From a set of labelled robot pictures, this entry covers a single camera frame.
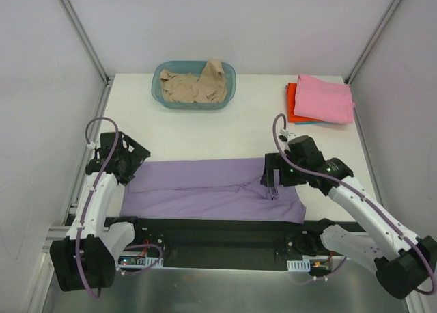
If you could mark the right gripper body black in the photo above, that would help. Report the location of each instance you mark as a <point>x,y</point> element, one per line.
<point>270,171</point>

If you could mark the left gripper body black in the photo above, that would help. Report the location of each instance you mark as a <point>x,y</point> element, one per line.
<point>133,156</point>

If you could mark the purple t shirt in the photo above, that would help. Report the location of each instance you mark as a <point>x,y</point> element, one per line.
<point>224,189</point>

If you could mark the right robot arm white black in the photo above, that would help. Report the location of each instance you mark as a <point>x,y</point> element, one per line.
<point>401,260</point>

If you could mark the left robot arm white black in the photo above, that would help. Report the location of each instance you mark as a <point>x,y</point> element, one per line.
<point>86,258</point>

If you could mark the blue folded t shirt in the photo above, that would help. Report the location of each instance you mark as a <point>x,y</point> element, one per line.
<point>314,124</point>

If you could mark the pink folded t shirt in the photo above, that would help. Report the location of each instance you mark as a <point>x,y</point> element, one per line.
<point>321,100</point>

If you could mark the orange folded t shirt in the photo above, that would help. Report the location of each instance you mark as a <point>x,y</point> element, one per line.
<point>291,116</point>

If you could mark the beige t shirt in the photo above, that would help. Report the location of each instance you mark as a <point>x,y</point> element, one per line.
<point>209,87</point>

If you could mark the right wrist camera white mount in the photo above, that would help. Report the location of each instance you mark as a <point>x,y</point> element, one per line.
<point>285,135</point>

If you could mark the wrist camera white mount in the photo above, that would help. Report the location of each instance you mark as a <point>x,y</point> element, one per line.
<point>93,145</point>
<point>285,135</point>

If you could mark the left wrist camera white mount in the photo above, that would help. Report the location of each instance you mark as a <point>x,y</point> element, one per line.
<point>93,145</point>

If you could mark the left aluminium frame post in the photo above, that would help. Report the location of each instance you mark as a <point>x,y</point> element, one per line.
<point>80,31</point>

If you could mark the aluminium frame post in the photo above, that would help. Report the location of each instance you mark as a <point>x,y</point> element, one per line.
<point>80,31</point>
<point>371,43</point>

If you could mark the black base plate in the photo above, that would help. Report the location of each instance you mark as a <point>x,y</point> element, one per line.
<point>237,245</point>

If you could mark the left grey cable duct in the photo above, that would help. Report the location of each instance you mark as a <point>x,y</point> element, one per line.
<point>137,262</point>

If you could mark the grey cable duct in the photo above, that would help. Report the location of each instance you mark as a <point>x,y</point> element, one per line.
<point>299,265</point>
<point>137,262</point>

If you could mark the right grey cable duct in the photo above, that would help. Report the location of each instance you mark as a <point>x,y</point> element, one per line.
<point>299,265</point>

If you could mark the right aluminium frame post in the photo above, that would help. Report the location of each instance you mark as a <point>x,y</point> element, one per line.
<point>371,43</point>

